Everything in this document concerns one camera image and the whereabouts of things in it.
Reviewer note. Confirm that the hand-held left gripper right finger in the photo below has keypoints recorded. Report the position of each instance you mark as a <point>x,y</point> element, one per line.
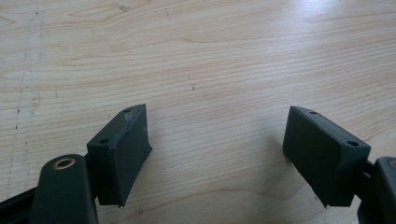
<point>323,155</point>

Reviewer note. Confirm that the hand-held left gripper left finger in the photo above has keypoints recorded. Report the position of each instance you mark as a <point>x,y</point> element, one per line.
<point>118,161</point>

